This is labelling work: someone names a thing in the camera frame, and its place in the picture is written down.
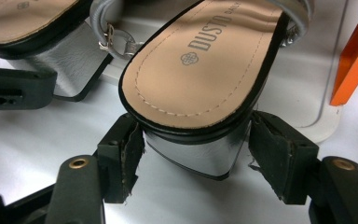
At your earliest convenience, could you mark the black sandal silver strap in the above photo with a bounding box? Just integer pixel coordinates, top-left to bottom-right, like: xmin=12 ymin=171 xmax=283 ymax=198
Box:
xmin=89 ymin=0 xmax=315 ymax=181
xmin=0 ymin=0 xmax=115 ymax=102

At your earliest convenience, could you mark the white table mat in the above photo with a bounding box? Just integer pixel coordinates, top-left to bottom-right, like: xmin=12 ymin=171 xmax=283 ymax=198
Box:
xmin=0 ymin=55 xmax=358 ymax=224

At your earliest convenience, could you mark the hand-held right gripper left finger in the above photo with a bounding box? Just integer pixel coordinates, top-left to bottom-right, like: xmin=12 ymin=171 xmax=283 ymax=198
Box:
xmin=97 ymin=113 xmax=145 ymax=204

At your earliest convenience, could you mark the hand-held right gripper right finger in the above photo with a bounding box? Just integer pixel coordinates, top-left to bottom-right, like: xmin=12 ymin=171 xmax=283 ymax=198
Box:
xmin=248 ymin=110 xmax=320 ymax=204

